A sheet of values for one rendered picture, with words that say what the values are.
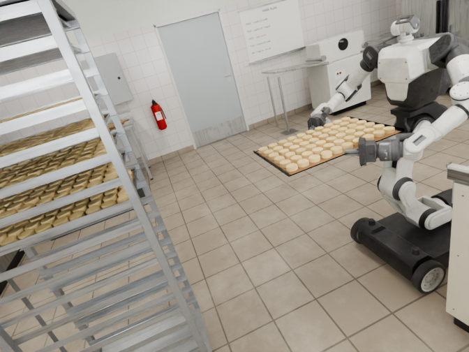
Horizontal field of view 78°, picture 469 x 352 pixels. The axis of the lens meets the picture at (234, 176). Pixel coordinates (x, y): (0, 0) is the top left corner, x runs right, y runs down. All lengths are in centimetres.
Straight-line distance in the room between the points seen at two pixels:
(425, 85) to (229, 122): 416
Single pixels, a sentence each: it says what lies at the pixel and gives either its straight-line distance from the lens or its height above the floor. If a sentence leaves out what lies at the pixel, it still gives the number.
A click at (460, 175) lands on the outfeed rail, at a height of 87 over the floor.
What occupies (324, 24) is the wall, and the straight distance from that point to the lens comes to 623.
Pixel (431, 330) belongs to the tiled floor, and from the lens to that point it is 197.
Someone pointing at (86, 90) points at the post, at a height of 154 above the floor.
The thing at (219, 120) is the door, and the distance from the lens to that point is 542.
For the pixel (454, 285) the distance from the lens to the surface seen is 179.
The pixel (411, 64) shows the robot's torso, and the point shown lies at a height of 126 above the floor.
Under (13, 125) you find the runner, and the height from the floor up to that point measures 150.
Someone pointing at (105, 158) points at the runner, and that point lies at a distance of 105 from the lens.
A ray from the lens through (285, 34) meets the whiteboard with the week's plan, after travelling 580.
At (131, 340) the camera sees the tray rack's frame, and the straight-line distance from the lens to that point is 208.
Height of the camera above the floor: 156
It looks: 24 degrees down
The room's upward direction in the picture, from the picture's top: 16 degrees counter-clockwise
